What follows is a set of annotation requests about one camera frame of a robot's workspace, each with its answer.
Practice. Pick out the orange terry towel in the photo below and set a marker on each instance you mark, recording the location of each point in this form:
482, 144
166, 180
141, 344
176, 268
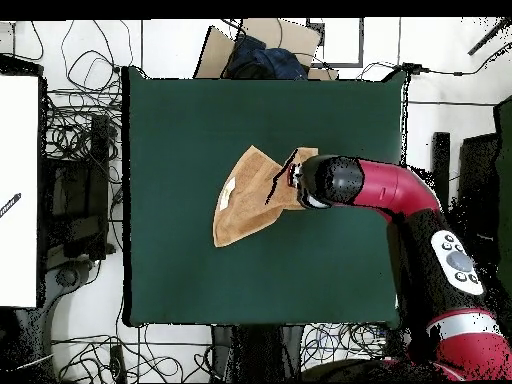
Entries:
248, 200

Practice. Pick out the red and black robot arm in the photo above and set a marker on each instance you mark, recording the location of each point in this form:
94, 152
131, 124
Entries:
384, 188

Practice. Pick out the dark blue jeans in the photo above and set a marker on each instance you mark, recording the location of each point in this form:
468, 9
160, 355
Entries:
276, 60

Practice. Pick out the dark green table cloth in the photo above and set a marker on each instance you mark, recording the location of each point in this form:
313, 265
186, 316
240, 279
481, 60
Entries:
180, 280

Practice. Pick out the black stand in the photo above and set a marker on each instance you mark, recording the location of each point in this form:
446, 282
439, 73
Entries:
476, 180
98, 160

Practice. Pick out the black tripod leg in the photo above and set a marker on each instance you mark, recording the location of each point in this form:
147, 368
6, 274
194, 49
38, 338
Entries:
488, 38

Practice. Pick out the black power strip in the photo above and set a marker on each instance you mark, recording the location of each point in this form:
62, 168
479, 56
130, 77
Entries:
117, 364

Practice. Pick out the white panel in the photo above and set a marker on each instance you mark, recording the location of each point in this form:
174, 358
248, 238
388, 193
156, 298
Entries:
18, 160

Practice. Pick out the black marker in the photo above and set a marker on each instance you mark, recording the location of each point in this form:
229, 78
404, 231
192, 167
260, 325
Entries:
11, 204

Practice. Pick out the black square frame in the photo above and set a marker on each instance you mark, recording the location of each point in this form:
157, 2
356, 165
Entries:
340, 64

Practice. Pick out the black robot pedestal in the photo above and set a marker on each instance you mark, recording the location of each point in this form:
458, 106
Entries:
256, 356

